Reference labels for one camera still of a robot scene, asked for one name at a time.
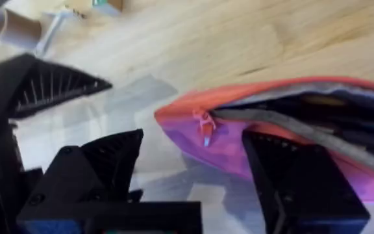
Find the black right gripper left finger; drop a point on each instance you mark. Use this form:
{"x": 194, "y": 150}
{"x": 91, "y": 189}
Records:
{"x": 76, "y": 175}

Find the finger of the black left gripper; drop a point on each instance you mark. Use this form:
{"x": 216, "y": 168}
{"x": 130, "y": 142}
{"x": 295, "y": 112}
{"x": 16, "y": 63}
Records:
{"x": 54, "y": 87}

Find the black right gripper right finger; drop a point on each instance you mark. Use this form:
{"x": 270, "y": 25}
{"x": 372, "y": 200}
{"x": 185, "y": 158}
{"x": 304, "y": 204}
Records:
{"x": 304, "y": 188}

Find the purple zip bag orange zip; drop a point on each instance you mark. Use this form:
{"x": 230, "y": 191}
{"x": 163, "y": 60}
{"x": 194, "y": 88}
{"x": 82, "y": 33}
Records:
{"x": 226, "y": 146}

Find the white plastic tool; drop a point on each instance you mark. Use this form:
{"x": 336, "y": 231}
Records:
{"x": 52, "y": 31}

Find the cardboard tape roll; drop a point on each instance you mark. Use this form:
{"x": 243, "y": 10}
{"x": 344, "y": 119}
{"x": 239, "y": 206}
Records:
{"x": 15, "y": 28}

